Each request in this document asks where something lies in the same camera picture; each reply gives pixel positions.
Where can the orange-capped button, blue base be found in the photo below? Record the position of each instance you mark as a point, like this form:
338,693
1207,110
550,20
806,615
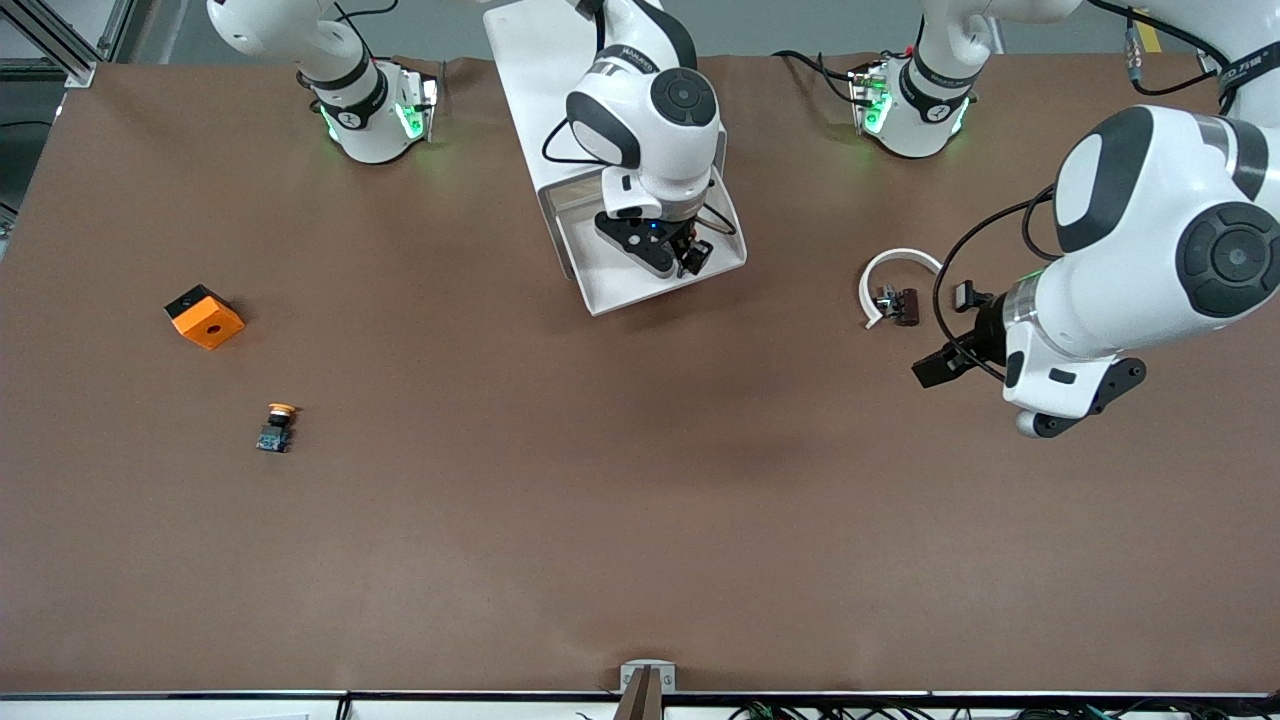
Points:
275,437

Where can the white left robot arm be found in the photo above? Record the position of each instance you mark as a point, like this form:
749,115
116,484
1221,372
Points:
1150,220

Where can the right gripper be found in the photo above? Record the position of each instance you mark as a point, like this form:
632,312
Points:
689,249

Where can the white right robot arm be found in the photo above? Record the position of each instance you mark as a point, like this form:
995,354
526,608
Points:
650,110

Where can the grey bracket with post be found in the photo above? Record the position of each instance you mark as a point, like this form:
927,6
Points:
648,672

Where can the brown electrical component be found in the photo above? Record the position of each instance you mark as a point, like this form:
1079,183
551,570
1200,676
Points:
907,306

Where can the yellow floor tape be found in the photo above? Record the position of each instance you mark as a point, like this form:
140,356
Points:
1152,40

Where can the orange box with hole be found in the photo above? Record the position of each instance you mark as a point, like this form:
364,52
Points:
210,325

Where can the small black component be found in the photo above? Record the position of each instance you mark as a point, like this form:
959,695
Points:
966,296

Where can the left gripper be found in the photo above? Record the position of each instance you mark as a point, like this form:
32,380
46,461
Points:
985,335

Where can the aluminium frame profile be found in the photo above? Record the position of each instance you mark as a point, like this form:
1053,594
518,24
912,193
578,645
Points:
80,72

